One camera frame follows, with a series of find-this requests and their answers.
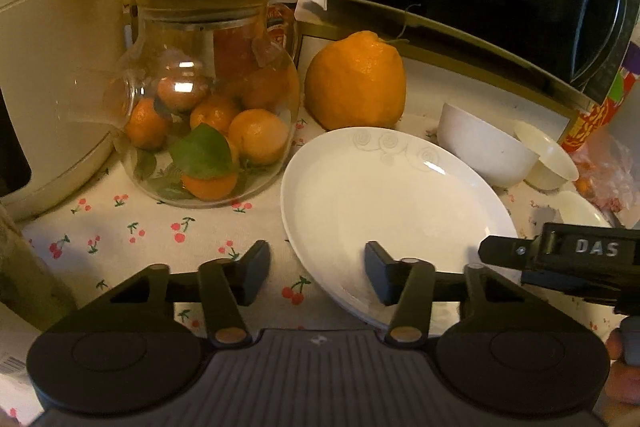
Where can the white dinner plate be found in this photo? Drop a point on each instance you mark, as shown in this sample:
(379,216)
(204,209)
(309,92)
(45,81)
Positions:
(348,187)

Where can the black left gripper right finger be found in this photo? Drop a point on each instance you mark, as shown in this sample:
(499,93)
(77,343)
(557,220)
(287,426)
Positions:
(407,284)

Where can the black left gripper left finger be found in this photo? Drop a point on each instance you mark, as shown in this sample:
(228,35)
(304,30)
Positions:
(227,285)

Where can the person's right hand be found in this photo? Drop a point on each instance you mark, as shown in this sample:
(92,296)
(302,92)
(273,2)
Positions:
(622,390)

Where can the large orange citrus on table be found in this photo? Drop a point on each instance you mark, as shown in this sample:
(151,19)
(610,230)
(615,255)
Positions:
(359,81)

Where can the small white bowl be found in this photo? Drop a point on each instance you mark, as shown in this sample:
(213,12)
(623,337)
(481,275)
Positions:
(573,209)

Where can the glass jar with tangerines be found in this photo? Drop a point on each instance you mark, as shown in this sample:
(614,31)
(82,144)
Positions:
(202,107)

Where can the large white bowl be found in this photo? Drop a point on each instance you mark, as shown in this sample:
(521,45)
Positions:
(496,156)

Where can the white rice cooker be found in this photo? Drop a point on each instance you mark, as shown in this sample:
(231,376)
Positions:
(44,45)

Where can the plastic bag of fruit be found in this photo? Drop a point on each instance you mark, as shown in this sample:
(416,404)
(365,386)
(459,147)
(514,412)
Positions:
(605,172)

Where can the medium white bowl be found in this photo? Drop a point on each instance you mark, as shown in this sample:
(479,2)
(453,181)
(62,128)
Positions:
(554,166)

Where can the red fruit gift box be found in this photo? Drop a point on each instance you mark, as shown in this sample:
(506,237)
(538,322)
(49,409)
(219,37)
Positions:
(601,114)

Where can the red labelled tin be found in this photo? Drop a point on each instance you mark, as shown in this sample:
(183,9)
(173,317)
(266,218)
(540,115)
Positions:
(281,26)

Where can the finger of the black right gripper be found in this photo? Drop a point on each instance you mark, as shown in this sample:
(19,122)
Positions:
(507,252)

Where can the cherry print tablecloth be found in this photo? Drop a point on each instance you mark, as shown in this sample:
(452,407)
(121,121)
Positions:
(110,229)

